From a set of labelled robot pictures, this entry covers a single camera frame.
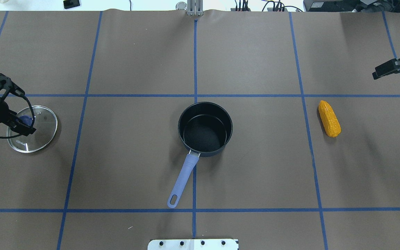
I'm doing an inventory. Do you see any glass pot lid purple knob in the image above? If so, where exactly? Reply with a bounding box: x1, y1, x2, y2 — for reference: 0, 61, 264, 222
8, 106, 58, 153

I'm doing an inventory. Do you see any yellow toy corn cob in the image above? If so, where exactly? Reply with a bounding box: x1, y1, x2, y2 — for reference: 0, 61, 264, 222
318, 100, 341, 138

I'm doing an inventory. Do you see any small black square device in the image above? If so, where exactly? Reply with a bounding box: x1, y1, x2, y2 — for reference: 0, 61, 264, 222
62, 0, 81, 10

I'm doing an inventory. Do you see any small silver metal cylinder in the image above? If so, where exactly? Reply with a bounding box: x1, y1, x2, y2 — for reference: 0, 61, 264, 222
176, 1, 187, 10

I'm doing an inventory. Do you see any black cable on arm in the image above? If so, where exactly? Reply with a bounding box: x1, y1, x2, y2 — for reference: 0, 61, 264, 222
0, 95, 35, 139

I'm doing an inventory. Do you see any dark blue saucepan purple handle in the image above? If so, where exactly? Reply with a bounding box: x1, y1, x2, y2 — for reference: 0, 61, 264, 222
167, 101, 233, 209

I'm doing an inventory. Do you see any aluminium frame post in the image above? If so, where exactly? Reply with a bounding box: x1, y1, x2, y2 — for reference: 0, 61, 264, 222
187, 0, 204, 16

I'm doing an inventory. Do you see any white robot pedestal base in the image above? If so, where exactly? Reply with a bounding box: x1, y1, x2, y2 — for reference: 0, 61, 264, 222
147, 239, 240, 250

